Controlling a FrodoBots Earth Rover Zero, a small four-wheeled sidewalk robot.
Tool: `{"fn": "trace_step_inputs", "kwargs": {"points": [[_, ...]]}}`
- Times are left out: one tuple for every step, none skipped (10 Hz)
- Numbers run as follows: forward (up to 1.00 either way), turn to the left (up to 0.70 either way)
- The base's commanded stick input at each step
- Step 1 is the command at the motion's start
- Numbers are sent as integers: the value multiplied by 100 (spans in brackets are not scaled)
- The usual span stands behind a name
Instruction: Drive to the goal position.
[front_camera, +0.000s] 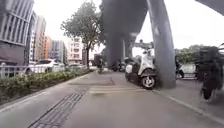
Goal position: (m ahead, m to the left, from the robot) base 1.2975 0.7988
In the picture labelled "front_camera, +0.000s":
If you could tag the grey paved sidewalk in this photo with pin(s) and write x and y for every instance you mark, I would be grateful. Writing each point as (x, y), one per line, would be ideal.
(133, 110)

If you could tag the white scooter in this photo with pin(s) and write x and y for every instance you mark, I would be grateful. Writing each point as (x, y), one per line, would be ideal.
(141, 70)

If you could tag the grey elevated viaduct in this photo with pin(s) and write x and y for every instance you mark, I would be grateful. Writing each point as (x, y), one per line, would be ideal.
(121, 26)

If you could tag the white car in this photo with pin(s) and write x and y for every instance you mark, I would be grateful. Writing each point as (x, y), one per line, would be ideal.
(44, 65)

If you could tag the row of city buildings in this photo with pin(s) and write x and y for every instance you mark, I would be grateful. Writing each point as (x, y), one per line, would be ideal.
(53, 46)

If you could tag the dark parked scooter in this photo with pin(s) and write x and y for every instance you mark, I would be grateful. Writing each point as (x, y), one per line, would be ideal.
(117, 65)

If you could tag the green bushes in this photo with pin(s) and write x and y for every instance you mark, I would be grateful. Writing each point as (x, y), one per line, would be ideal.
(188, 55)

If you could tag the grey glass building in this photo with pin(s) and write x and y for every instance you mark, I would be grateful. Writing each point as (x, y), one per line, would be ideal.
(15, 30)

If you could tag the green tree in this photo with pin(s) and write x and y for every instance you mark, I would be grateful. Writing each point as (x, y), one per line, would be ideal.
(84, 25)

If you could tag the low green hedge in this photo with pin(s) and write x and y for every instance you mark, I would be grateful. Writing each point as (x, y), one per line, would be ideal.
(30, 83)

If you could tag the dark motorcycle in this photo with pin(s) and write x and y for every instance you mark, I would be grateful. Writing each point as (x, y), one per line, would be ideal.
(210, 71)

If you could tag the dark tactile paving strip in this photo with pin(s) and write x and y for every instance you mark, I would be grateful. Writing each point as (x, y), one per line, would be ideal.
(63, 108)

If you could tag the white railing fence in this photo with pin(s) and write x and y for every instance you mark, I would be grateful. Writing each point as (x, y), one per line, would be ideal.
(13, 70)

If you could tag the person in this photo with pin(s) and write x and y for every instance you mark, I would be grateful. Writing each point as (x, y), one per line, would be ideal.
(99, 62)

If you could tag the grey concrete pillar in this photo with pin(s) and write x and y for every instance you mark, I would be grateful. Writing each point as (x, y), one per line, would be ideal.
(162, 43)

